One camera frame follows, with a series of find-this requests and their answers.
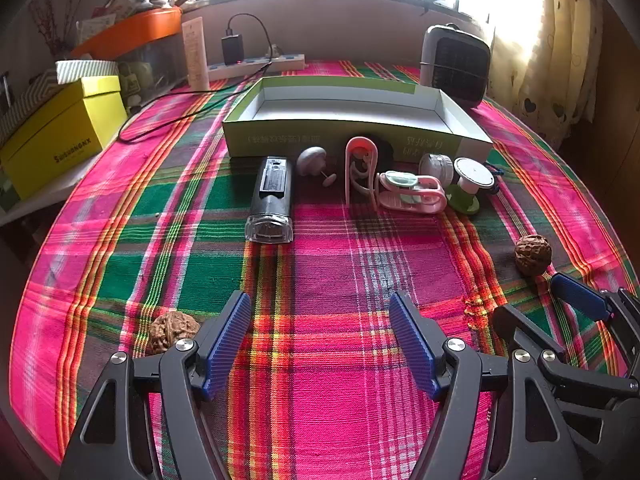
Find white mushroom-shaped knob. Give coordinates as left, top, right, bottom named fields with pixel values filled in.
left=296, top=146, right=337, bottom=184

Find pink green plaid tablecloth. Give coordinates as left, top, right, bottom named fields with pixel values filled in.
left=10, top=60, right=638, bottom=480

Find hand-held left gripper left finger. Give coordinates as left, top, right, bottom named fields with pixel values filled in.
left=59, top=290, right=253, bottom=480

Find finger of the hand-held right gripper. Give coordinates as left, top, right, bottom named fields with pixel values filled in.
left=492, top=304, right=640, bottom=396
left=550, top=272, right=640, bottom=343

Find white side table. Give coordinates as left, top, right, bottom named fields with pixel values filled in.
left=0, top=160, right=91, bottom=226

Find black charger cable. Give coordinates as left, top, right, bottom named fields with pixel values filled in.
left=118, top=12, right=276, bottom=143

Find green and white spool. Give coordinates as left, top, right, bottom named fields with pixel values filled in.
left=445, top=157, right=494, bottom=216

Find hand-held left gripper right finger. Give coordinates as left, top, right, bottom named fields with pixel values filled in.
left=389, top=290, right=583, bottom=480

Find black charger adapter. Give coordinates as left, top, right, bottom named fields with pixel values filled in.
left=221, top=35, right=246, bottom=67

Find shallow green cardboard box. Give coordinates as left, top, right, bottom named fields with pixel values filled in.
left=221, top=76, right=494, bottom=163

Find yellow cardboard box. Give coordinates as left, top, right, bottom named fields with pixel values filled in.
left=0, top=76, right=128, bottom=201

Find brown walnut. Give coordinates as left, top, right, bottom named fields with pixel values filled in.
left=148, top=311, right=201, bottom=358
left=515, top=234, right=552, bottom=277

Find grey space heater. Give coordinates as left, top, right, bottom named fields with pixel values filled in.
left=419, top=24, right=492, bottom=109

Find pink clip with mint pad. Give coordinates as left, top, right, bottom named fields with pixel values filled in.
left=375, top=170, right=447, bottom=214

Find black flashlight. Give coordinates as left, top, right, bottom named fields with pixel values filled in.
left=245, top=156, right=295, bottom=245

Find tall pink swirl clip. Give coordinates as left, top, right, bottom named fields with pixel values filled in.
left=345, top=136, right=381, bottom=209

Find green striped white box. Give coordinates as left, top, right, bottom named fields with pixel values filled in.
left=0, top=60, right=118, bottom=136

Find white power strip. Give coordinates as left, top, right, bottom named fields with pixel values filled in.
left=207, top=52, right=306, bottom=81

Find dried flower twigs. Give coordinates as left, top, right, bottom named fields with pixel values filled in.
left=27, top=0, right=96, bottom=56

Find cream heart-print curtain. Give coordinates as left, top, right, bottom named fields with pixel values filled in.
left=492, top=0, right=616, bottom=148

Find orange lidded clear container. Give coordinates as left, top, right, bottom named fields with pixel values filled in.
left=70, top=8, right=183, bottom=58

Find clear round jar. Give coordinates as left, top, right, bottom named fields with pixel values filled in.
left=419, top=153, right=455, bottom=187

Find clear storage container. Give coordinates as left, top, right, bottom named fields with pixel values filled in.
left=117, top=35, right=188, bottom=106

